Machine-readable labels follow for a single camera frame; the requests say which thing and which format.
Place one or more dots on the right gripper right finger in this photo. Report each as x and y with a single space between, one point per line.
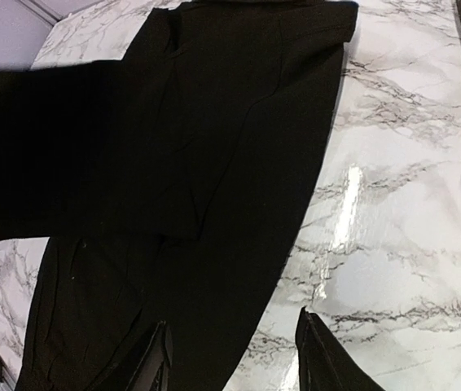
324 364

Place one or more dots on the black long sleeve shirt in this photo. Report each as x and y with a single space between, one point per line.
170 184

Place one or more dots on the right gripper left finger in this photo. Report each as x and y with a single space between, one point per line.
150 361

